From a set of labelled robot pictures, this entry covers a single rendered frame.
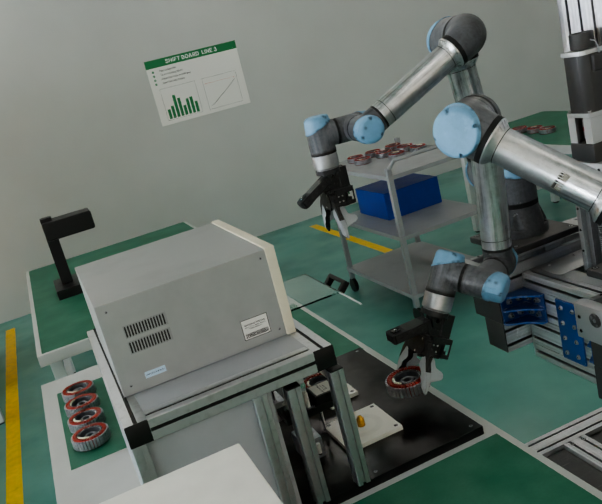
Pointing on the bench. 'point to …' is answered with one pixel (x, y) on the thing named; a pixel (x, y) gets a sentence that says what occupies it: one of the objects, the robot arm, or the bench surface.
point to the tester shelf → (214, 384)
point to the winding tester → (185, 303)
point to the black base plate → (448, 432)
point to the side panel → (174, 448)
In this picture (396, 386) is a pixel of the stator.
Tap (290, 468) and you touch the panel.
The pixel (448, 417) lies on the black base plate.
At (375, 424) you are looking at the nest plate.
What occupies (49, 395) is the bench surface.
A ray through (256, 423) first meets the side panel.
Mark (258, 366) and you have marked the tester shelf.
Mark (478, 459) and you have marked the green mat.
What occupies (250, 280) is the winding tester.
